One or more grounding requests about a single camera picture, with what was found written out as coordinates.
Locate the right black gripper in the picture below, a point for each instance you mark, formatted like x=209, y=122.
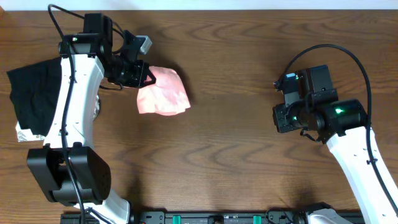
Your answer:
x=281, y=114

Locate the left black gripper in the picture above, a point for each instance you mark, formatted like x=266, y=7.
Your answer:
x=137, y=81

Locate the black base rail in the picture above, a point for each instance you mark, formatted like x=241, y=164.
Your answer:
x=271, y=216

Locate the pink printed t-shirt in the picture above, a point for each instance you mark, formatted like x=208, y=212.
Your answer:
x=166, y=97

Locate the white patterned folded garment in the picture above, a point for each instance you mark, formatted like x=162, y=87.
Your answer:
x=24, y=135

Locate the folded black garment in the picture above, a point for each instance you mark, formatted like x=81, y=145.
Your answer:
x=34, y=94

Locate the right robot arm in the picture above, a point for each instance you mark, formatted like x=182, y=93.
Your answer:
x=373, y=186

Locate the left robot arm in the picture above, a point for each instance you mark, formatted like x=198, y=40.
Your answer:
x=66, y=167

